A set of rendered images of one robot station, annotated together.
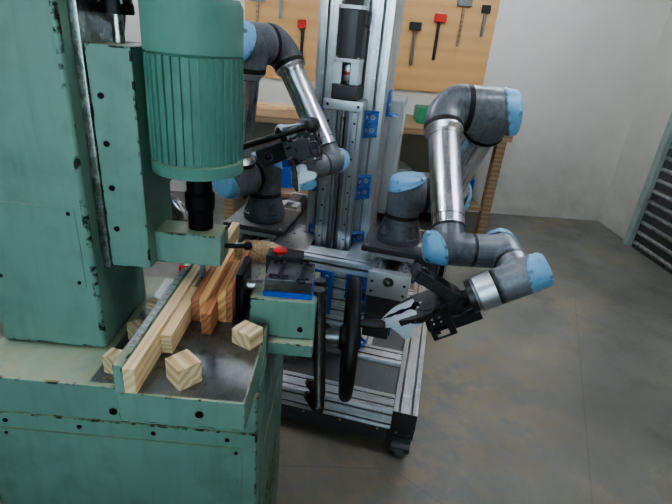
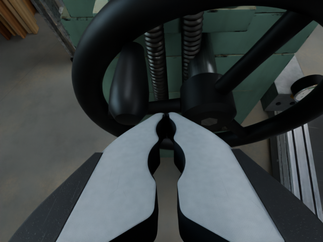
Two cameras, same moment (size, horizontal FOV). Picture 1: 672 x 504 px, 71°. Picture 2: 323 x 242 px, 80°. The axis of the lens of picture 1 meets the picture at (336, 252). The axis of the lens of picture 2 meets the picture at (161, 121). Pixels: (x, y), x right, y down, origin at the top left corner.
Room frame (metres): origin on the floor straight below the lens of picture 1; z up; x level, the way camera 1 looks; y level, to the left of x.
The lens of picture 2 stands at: (0.87, -0.17, 1.00)
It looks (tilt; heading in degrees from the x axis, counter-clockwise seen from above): 63 degrees down; 92
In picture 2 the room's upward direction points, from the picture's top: 2 degrees counter-clockwise
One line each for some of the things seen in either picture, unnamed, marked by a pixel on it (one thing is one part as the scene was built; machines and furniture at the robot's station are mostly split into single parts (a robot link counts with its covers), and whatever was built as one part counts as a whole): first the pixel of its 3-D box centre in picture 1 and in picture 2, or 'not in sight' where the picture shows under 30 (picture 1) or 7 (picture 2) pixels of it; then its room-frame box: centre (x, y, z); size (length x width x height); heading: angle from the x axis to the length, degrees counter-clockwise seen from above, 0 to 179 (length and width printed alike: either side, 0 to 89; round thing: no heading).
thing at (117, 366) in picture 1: (180, 286); not in sight; (0.88, 0.33, 0.93); 0.60 x 0.02 x 0.06; 0
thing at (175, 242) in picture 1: (192, 245); not in sight; (0.92, 0.31, 1.01); 0.14 x 0.07 x 0.09; 90
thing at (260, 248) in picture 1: (259, 248); not in sight; (1.13, 0.20, 0.92); 0.14 x 0.09 x 0.04; 90
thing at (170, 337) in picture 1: (209, 273); not in sight; (0.96, 0.29, 0.92); 0.55 x 0.02 x 0.04; 0
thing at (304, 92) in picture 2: not in sight; (305, 90); (1.18, 0.08, 0.65); 0.06 x 0.04 x 0.08; 0
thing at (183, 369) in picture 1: (183, 369); not in sight; (0.63, 0.24, 0.92); 0.05 x 0.04 x 0.04; 48
